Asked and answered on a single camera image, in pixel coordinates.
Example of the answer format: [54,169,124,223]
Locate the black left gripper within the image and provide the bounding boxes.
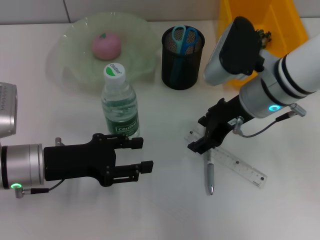
[43,133,154,188]

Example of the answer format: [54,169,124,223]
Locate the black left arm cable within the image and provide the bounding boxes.
[14,179,64,200]

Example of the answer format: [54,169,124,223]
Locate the pale green glass fruit plate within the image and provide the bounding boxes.
[46,12,161,95]

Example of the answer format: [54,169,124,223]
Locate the black mesh pen holder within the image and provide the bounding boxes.
[160,24,206,91]

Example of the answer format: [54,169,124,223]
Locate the clear plastic ruler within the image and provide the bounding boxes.
[184,124,268,190]

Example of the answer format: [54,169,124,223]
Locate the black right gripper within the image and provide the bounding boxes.
[187,93,253,156]

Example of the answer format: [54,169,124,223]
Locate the clear green-label water bottle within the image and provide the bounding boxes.
[100,62,141,139]

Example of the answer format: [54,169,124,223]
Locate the grey clear ballpoint pen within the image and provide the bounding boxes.
[205,148,216,196]

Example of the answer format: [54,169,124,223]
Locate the pink toy peach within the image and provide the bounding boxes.
[91,32,122,61]

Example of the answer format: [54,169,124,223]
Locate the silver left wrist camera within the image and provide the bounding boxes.
[0,82,19,139]

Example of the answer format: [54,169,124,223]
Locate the grey right arm cable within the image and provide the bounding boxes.
[232,103,307,138]

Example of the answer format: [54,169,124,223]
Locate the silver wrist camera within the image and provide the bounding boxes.
[0,82,19,139]
[203,16,266,87]

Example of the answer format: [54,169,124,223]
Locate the yellow plastic bin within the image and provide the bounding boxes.
[216,0,309,89]

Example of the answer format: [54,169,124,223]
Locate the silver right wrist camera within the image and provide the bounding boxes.
[203,16,266,87]

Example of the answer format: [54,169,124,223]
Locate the blue handled scissors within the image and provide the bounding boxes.
[171,24,200,87]

